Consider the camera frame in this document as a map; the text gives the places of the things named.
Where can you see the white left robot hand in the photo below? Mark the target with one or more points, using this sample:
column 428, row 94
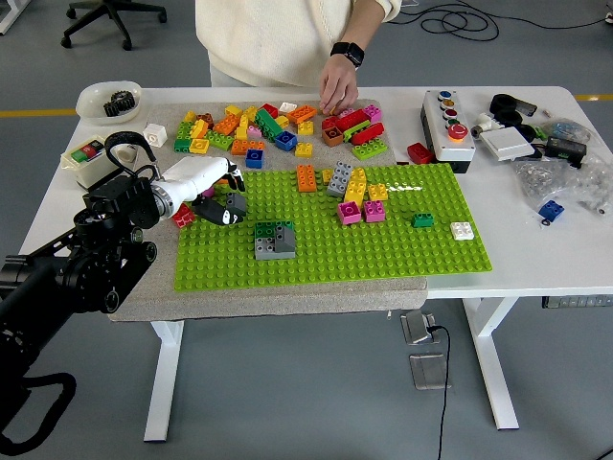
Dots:
column 196, row 175

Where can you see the clear bag blue parts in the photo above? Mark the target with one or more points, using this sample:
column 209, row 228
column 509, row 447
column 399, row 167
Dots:
column 565, row 128

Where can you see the white four-stud toy brick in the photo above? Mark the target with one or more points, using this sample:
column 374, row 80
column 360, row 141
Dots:
column 462, row 231

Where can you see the white plastic bowl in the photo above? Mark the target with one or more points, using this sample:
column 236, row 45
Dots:
column 88, row 103

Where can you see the grey sloped toy brick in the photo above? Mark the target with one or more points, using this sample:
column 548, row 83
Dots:
column 286, row 240
column 238, row 202

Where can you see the white switch plate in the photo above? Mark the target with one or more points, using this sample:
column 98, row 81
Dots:
column 506, row 145

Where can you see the small green plastic part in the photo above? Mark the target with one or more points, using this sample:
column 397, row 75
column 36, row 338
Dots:
column 540, row 130

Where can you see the long dark green brick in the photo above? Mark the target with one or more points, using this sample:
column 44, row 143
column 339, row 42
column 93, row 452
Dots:
column 266, row 123

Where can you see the person's left forearm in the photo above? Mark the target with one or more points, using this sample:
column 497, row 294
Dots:
column 366, row 29

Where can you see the brown toy brick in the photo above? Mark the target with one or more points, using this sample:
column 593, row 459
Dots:
column 332, row 136
column 206, row 118

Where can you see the metal floor socket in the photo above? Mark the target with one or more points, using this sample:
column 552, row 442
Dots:
column 419, row 327

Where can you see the long yellow toy brick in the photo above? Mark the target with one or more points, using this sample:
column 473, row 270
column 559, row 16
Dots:
column 355, row 191

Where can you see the yellow four-stud toy brick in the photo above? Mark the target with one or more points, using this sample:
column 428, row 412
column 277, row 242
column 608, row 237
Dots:
column 377, row 192

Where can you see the white table leg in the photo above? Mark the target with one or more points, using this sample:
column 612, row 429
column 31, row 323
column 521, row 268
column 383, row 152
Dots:
column 491, row 364
column 165, row 374

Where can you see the rounded red toy brick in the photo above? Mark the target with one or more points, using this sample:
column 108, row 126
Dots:
column 367, row 133

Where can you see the white furniture frame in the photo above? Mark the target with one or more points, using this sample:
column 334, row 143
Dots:
column 6, row 25

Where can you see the metal floor plate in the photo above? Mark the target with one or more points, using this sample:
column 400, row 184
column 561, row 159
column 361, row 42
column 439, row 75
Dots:
column 428, row 371

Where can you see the clear bag of screws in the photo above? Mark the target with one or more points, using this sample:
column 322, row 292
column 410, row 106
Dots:
column 560, row 184

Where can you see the black office chair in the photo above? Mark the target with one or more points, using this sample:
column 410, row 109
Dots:
column 112, row 14

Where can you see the pink toy brick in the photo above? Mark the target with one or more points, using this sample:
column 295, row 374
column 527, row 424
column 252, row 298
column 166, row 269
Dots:
column 255, row 131
column 349, row 114

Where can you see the white plastic tube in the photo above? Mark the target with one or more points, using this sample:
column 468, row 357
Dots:
column 127, row 152

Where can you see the black power adapter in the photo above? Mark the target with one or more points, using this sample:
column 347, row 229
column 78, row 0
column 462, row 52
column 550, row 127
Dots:
column 566, row 148

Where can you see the person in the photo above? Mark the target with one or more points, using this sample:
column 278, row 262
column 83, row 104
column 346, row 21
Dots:
column 268, row 38

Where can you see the person's left hand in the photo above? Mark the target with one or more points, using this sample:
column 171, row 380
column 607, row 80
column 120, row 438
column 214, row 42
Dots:
column 340, row 86

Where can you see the black gear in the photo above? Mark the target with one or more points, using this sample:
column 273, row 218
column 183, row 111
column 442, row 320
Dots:
column 119, row 102

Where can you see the small dark clear box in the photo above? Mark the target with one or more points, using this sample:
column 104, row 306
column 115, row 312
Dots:
column 528, row 108

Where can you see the white green-red switch box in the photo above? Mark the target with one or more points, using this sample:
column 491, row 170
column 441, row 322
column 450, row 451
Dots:
column 81, row 155

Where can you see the green toy baseplate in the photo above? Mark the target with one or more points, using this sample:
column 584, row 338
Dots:
column 383, row 259

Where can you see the small dark green brick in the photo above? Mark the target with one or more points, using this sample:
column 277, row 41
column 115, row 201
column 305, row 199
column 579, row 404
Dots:
column 423, row 220
column 182, row 144

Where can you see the grey table control panel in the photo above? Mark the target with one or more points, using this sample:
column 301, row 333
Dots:
column 577, row 302

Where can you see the grey eight-stud toy brick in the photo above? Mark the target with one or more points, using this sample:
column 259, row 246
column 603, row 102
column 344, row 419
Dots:
column 340, row 180
column 265, row 249

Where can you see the dark green toy brick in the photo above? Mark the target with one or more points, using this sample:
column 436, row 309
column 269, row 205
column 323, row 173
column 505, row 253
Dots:
column 263, row 230

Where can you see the flat lime green brick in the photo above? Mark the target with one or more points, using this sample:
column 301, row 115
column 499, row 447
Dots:
column 356, row 127

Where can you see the white cube toy brick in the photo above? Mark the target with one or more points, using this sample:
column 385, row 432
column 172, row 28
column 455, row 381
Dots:
column 155, row 132

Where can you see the lime green toy brick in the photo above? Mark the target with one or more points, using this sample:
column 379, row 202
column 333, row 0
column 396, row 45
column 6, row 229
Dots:
column 184, row 129
column 370, row 149
column 219, row 140

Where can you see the small yellow toy brick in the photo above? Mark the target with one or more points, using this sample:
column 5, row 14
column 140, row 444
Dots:
column 328, row 177

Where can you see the grey-brown mat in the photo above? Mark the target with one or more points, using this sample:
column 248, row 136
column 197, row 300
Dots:
column 287, row 302

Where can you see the black wristwatch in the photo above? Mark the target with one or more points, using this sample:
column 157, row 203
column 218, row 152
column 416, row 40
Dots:
column 347, row 53

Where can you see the white pipe fitting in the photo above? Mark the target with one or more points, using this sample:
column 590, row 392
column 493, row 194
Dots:
column 484, row 124

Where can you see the push-button control box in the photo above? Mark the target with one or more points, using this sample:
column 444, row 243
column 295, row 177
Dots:
column 447, row 144

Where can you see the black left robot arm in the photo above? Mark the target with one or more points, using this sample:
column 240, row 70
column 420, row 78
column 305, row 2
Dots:
column 72, row 278

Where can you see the long red toy brick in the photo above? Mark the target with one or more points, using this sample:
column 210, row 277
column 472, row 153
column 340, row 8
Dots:
column 352, row 121

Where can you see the blue toy brick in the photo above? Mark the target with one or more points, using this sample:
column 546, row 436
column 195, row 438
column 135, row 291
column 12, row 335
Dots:
column 551, row 209
column 286, row 140
column 255, row 158

